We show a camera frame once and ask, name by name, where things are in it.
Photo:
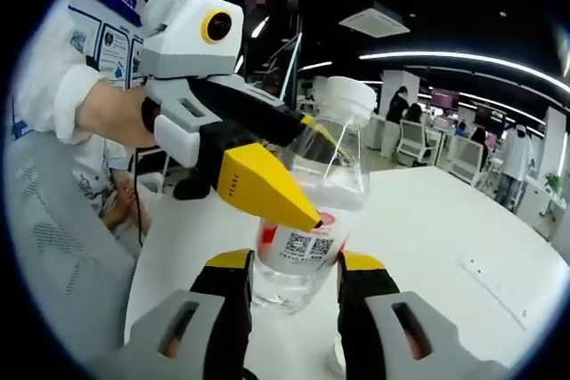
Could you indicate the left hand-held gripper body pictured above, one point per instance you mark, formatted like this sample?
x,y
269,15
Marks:
x,y
182,50

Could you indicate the white office chair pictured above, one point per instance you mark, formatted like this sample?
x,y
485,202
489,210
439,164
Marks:
x,y
414,139
467,159

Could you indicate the pink screen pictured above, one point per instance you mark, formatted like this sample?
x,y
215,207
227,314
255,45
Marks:
x,y
445,99

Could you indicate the metal stand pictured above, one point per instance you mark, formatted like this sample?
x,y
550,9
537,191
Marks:
x,y
291,59

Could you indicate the grey mesh chair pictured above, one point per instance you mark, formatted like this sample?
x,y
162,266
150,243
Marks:
x,y
58,242

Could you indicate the green potted plant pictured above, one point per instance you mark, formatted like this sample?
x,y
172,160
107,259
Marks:
x,y
554,184

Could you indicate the white tabletop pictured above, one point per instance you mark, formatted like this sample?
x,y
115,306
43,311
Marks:
x,y
423,228

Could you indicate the clear water bottle red label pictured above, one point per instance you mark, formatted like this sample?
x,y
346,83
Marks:
x,y
345,166

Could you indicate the person's left hand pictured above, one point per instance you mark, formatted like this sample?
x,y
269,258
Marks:
x,y
120,117

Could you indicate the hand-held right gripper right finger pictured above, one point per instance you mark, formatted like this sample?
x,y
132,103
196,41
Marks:
x,y
360,322

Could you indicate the blue white wall poster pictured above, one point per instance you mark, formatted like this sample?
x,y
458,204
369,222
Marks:
x,y
111,46

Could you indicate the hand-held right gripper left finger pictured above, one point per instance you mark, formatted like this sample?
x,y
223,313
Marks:
x,y
222,322

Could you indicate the ceiling air vent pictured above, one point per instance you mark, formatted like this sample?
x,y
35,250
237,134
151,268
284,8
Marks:
x,y
374,19

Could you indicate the ceiling light strip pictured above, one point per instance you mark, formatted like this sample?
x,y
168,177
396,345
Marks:
x,y
445,56

